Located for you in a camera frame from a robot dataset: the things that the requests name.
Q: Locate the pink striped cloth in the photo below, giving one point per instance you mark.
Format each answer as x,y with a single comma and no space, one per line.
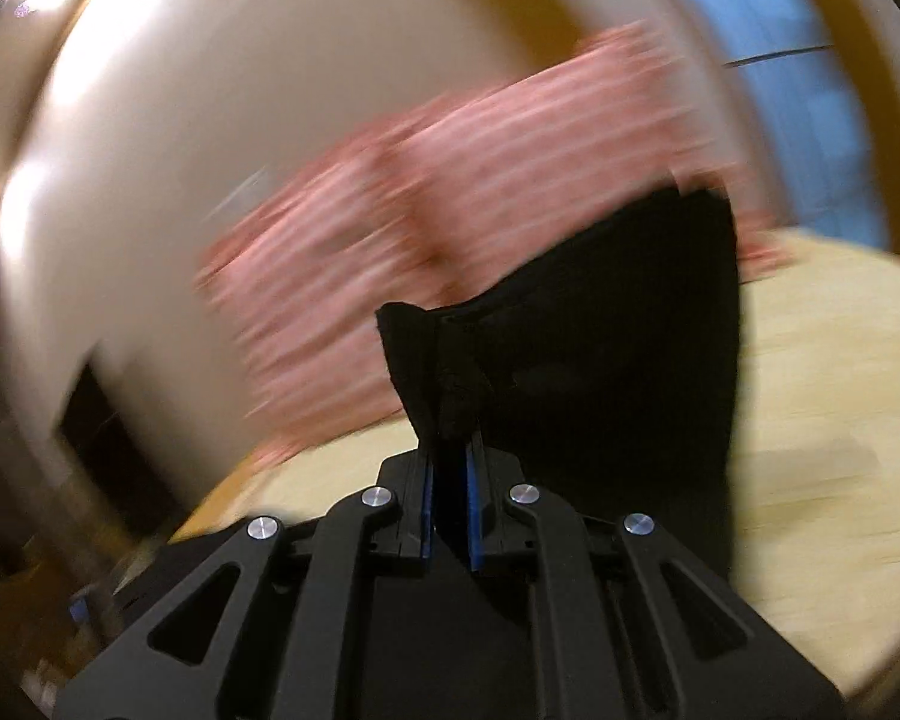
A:
450,210

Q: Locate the black pants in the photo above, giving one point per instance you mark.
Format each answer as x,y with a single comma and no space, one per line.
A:
607,360

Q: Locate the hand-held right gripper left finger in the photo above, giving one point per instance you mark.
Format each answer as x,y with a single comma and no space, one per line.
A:
424,510

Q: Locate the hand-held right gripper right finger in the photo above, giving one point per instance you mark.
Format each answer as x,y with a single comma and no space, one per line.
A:
474,517

